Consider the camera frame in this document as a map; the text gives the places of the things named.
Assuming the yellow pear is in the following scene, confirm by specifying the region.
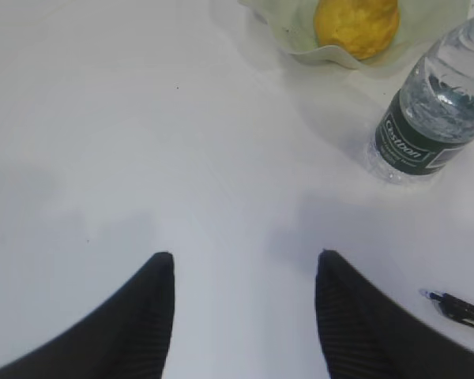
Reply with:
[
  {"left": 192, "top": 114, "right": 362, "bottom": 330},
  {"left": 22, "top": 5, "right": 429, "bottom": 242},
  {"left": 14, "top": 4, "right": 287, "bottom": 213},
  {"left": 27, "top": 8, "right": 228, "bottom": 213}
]
[{"left": 313, "top": 0, "right": 401, "bottom": 60}]

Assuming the clear water bottle green label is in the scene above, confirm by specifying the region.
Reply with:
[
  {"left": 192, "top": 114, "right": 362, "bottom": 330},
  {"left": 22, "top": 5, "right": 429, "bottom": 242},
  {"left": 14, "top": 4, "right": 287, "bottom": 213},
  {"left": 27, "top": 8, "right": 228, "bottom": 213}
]
[{"left": 367, "top": 17, "right": 474, "bottom": 185}]

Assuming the green ruffled glass plate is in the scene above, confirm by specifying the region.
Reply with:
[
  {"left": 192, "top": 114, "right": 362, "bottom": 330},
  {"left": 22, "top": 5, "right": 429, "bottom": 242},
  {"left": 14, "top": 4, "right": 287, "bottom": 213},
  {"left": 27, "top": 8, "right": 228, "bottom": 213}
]
[{"left": 240, "top": 1, "right": 474, "bottom": 69}]

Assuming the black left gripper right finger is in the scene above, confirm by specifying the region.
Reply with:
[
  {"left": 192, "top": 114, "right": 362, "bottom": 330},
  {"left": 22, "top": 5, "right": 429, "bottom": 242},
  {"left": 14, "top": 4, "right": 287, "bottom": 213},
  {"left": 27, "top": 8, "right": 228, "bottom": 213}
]
[{"left": 314, "top": 250, "right": 474, "bottom": 378}]

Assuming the black pen lower left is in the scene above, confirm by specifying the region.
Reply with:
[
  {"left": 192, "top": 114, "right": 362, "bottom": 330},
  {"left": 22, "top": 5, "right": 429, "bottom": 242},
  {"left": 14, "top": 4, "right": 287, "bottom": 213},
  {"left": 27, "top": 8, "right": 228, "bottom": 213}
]
[{"left": 419, "top": 289, "right": 474, "bottom": 328}]

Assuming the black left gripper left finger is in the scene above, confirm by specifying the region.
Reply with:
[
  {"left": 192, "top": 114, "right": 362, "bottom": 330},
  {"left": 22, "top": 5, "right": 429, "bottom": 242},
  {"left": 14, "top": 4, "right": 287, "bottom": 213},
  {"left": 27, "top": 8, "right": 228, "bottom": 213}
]
[{"left": 0, "top": 252, "right": 175, "bottom": 378}]

